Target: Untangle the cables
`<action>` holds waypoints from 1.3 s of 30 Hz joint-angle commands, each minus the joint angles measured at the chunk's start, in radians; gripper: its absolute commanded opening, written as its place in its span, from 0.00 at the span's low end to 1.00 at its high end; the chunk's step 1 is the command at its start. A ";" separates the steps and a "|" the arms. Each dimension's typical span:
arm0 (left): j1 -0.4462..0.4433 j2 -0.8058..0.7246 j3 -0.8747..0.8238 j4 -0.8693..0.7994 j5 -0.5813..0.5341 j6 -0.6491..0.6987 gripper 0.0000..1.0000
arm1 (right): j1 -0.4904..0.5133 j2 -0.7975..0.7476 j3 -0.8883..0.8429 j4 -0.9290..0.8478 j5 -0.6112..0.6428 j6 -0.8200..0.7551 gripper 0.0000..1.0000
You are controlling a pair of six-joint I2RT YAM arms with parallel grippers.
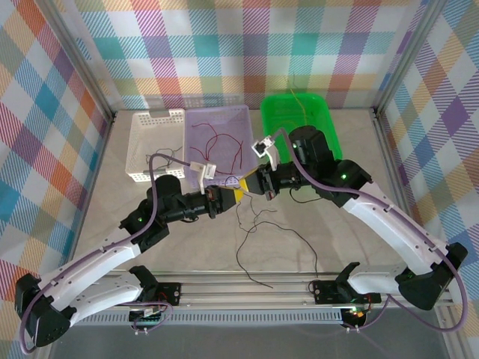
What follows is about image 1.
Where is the thin yellow cable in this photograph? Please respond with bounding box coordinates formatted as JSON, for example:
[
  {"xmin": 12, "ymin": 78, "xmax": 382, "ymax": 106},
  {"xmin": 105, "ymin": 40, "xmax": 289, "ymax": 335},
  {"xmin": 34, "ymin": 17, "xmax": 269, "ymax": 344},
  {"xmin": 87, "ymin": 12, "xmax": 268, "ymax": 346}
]
[{"xmin": 287, "ymin": 73, "xmax": 312, "ymax": 128}]

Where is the green plastic mesh basket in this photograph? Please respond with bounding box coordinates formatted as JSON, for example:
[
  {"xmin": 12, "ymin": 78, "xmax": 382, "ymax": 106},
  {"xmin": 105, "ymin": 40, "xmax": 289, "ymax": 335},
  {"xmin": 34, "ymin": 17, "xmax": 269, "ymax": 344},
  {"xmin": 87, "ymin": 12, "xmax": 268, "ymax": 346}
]
[{"xmin": 260, "ymin": 93, "xmax": 344, "ymax": 170}]

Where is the white plastic perforated basket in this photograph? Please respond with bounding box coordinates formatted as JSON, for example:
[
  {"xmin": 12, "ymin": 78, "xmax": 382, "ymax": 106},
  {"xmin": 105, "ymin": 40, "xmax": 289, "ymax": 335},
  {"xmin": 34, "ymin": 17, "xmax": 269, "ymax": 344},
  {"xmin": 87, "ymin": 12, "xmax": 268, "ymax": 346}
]
[{"xmin": 125, "ymin": 108, "xmax": 187, "ymax": 184}]

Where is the purple plastic mesh basket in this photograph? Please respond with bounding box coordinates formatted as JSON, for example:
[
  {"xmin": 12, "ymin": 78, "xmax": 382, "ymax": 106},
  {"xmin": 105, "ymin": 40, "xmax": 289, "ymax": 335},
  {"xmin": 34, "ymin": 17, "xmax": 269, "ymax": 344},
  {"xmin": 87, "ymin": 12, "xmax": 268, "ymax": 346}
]
[{"xmin": 184, "ymin": 105, "xmax": 260, "ymax": 189}]

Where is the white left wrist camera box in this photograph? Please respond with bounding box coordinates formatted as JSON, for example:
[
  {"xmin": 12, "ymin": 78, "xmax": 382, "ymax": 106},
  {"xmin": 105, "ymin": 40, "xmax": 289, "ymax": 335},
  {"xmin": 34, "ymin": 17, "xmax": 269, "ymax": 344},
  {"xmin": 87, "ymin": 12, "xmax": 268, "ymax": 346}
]
[{"xmin": 189, "ymin": 160, "xmax": 219, "ymax": 194}]

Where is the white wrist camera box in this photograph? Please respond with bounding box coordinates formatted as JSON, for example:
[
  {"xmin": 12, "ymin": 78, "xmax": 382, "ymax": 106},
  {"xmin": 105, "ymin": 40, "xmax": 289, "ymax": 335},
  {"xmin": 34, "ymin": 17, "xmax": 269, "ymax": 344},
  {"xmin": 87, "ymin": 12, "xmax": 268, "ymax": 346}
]
[
  {"xmin": 189, "ymin": 160, "xmax": 219, "ymax": 194},
  {"xmin": 251, "ymin": 136, "xmax": 281, "ymax": 174}
]

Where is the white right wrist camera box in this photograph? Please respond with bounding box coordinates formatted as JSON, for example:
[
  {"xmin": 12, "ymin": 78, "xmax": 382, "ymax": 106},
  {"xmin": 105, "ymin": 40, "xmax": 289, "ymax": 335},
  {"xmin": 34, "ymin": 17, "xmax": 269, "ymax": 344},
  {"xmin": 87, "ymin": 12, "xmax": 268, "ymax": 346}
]
[{"xmin": 251, "ymin": 136, "xmax": 281, "ymax": 174}]

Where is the black right gripper motor wire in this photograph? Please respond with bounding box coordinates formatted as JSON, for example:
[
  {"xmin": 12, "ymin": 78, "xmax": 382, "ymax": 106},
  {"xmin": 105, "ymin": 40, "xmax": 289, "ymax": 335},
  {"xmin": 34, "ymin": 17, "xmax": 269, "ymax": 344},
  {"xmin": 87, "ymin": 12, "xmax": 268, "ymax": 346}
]
[{"xmin": 290, "ymin": 186, "xmax": 320, "ymax": 204}]

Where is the aluminium table edge rail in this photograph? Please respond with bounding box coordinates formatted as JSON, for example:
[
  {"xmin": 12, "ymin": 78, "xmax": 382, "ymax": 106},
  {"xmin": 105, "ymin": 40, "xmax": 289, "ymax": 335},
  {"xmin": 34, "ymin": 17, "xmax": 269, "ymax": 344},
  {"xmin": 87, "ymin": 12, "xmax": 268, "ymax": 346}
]
[
  {"xmin": 371, "ymin": 108, "xmax": 426, "ymax": 244},
  {"xmin": 70, "ymin": 111, "xmax": 118, "ymax": 244}
]

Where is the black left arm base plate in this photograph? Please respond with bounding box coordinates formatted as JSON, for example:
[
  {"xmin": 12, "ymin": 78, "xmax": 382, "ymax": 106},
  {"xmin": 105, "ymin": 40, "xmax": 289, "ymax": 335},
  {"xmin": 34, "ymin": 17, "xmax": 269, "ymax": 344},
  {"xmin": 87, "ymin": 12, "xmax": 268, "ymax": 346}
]
[{"xmin": 155, "ymin": 282, "xmax": 183, "ymax": 307}]

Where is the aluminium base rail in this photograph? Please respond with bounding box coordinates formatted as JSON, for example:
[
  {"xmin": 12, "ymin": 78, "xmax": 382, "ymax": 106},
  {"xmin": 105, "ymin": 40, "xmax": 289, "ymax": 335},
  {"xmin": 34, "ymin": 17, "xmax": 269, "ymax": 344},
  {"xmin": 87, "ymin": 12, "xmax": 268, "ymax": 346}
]
[{"xmin": 40, "ymin": 271, "xmax": 456, "ymax": 311}]

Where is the grey slotted cable duct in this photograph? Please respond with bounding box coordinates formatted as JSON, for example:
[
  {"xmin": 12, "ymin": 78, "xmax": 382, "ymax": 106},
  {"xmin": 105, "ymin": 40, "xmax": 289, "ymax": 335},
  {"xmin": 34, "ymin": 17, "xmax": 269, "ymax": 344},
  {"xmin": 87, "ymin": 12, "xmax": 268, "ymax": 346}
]
[{"xmin": 58, "ymin": 312, "xmax": 344, "ymax": 327}]

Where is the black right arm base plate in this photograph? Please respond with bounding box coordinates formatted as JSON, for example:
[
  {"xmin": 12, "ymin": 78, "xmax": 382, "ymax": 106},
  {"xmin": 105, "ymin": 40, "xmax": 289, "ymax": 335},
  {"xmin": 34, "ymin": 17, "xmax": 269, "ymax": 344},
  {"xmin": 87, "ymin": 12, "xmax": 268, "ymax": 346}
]
[{"xmin": 312, "ymin": 279, "xmax": 382, "ymax": 304}]

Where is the aluminium frame post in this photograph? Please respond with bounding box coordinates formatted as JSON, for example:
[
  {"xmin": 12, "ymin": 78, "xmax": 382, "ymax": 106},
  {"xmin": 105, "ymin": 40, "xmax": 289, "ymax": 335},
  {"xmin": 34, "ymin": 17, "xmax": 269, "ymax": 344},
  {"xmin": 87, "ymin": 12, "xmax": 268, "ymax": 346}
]
[
  {"xmin": 373, "ymin": 0, "xmax": 448, "ymax": 115},
  {"xmin": 43, "ymin": 0, "xmax": 118, "ymax": 123}
]

